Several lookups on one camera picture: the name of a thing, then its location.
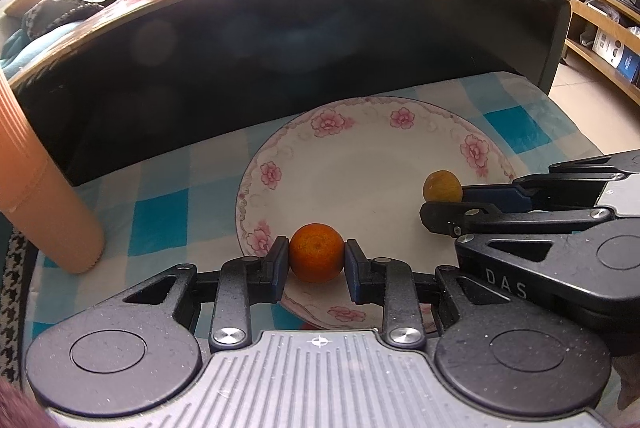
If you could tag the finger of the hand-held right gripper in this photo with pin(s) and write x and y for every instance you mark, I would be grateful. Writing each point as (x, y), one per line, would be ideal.
(450, 218)
(492, 197)

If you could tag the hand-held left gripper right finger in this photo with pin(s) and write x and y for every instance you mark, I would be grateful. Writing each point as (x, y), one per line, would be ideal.
(352, 268)

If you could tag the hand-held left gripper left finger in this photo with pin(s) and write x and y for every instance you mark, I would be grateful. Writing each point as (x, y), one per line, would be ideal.
(280, 260)

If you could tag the small yellow-green citrus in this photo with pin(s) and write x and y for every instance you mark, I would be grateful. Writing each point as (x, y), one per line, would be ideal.
(440, 185)

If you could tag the orange tangerine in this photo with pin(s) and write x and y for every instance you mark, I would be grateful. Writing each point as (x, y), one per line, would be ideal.
(317, 253)

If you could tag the white plate with pink flowers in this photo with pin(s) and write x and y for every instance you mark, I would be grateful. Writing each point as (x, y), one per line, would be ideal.
(360, 188)

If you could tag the blue white checked tablecloth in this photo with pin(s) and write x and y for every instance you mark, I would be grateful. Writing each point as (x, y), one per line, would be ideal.
(165, 218)

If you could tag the blue box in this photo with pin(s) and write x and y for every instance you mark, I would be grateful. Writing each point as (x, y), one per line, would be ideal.
(632, 65)

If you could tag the white box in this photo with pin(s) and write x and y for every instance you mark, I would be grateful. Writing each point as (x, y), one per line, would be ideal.
(609, 45)

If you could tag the wooden television stand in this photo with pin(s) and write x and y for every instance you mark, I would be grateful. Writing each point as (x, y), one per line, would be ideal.
(582, 10)

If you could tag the dark coffee table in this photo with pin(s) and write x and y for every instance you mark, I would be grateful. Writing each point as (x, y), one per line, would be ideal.
(300, 33)

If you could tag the peach ribbed plastic cup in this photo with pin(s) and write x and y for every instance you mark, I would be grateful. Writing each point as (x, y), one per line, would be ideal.
(40, 208)

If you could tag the houndstooth cloth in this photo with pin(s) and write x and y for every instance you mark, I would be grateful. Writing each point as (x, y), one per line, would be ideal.
(12, 308)

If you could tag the maroon fuzzy sleeve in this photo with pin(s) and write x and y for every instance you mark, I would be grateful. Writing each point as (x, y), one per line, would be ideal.
(17, 408)

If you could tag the houndstooth cushion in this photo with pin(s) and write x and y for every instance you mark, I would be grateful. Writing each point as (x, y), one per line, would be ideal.
(55, 15)

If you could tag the teal cloth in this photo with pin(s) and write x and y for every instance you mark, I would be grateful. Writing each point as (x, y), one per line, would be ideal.
(15, 45)

